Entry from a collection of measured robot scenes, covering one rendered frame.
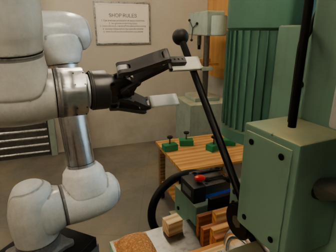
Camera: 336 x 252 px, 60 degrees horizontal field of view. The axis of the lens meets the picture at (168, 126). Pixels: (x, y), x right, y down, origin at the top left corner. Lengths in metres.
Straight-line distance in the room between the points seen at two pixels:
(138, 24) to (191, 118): 1.33
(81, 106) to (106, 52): 3.01
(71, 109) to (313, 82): 0.38
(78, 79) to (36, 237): 0.72
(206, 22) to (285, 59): 2.39
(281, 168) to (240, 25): 0.30
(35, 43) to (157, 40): 3.19
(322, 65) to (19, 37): 0.41
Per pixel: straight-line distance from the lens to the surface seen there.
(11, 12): 0.48
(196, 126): 2.96
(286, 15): 0.54
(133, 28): 3.57
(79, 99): 0.53
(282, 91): 0.51
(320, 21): 0.41
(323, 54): 0.40
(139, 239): 0.75
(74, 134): 1.08
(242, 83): 0.56
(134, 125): 3.76
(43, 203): 1.10
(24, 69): 0.51
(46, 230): 1.14
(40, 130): 3.64
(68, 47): 1.05
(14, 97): 0.51
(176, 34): 0.63
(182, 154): 2.19
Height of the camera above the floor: 1.41
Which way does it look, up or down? 18 degrees down
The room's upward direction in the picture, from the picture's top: straight up
